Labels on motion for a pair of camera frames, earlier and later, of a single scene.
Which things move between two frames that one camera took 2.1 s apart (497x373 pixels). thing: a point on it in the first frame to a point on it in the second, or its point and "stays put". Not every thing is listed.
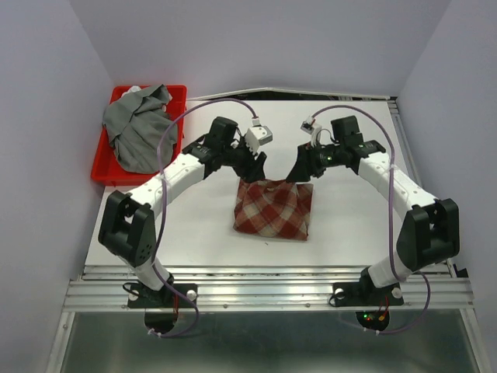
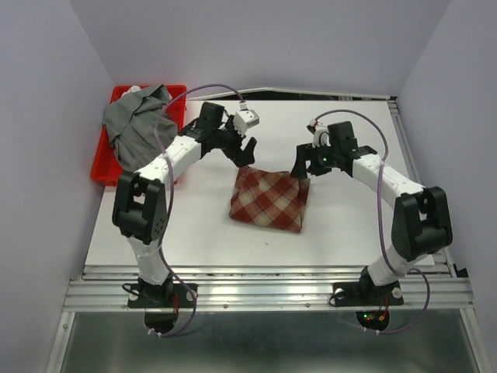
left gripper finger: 257,173 to 247,156
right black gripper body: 323,157 stays put
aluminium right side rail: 413,155 stays put
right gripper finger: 301,168 stays put
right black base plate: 366,294 stays put
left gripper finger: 247,172 to 239,157
